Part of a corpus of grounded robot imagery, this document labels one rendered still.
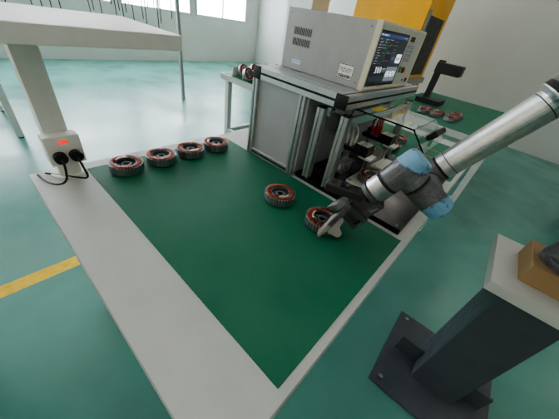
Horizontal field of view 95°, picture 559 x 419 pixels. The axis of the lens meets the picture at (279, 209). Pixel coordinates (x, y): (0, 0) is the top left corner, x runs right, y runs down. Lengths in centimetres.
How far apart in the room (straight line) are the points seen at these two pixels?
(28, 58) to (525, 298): 150
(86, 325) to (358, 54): 162
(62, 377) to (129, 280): 86
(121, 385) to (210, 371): 87
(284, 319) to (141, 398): 88
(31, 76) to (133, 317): 69
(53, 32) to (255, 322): 69
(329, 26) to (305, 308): 93
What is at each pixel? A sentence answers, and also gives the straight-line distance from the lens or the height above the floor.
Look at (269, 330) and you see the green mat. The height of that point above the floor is 75.
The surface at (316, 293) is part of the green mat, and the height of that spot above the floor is 75.
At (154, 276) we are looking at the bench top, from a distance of 70.
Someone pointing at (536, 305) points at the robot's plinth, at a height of 75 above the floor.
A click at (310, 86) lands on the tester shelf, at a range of 98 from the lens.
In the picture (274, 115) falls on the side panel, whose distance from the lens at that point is 112.
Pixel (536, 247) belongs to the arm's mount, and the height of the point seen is 81.
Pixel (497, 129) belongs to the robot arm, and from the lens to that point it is 86.
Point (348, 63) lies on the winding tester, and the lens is 106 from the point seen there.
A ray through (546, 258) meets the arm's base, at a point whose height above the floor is 83.
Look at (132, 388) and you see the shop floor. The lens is 140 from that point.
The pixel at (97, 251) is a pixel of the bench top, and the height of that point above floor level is 75.
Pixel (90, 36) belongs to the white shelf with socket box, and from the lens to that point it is 74.
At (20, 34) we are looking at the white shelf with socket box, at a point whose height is 119.
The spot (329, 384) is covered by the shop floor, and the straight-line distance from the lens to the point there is 142.
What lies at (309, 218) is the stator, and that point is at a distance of 83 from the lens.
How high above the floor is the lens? 128
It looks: 37 degrees down
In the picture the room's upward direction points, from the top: 11 degrees clockwise
